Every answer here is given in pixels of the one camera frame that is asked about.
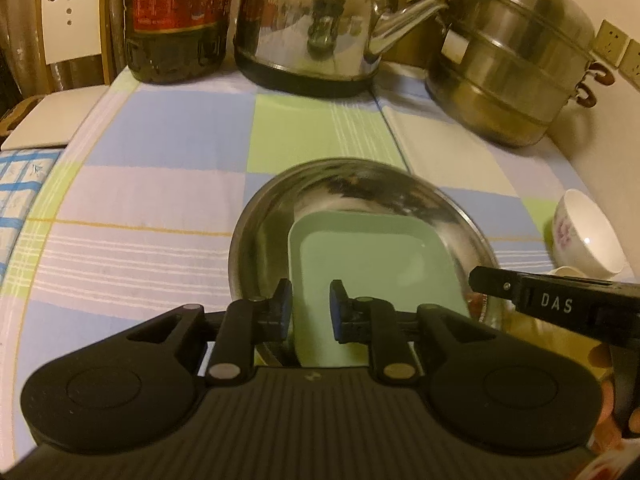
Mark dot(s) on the red patterned cloth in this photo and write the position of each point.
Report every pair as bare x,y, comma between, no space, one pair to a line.
617,462

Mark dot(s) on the green square plate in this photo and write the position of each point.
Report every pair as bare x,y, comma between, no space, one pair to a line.
380,255

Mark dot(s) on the steel steamer pot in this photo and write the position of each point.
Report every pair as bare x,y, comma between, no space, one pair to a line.
510,60

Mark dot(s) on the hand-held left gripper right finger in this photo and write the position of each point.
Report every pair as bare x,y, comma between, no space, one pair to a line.
336,310

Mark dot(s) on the checkered tablecloth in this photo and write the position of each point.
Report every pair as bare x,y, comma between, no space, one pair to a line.
150,210

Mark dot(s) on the grey curtain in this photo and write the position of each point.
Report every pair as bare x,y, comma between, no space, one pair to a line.
22,20

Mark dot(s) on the white floral bowl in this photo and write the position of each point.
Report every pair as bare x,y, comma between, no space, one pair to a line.
590,230

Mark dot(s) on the dark oil bottle red label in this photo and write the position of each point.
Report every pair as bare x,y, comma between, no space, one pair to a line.
172,20

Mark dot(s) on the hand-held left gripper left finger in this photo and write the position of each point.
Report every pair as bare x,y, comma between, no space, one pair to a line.
284,310

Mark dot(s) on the round steel plate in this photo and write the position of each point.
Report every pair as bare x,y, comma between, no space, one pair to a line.
350,190

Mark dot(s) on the blue white patterned cloth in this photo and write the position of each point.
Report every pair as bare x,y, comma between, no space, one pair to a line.
20,185

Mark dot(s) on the white wooden chair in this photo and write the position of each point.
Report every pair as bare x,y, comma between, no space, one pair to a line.
75,35

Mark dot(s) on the person's right hand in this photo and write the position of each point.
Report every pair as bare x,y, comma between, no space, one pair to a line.
607,397

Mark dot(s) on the steel kettle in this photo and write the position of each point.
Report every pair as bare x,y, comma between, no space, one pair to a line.
310,25

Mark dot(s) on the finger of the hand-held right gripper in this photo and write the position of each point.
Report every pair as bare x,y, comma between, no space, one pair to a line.
495,285

